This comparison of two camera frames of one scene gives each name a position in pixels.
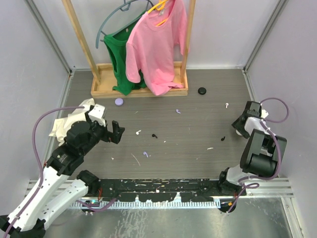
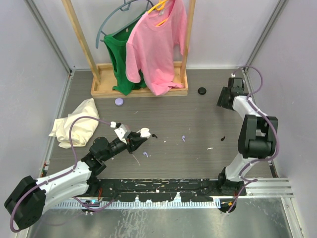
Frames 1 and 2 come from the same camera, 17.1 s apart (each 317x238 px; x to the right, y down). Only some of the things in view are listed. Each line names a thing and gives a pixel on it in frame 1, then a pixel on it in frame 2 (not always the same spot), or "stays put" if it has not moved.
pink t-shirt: (150, 46) stays put
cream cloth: (61, 125) stays put
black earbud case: (202, 90) stays put
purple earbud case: (119, 101) stays put
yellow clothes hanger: (160, 6) stays put
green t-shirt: (116, 44) stays put
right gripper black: (237, 126) → (221, 101)
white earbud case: (238, 133) → (144, 133)
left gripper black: (115, 136) → (133, 141)
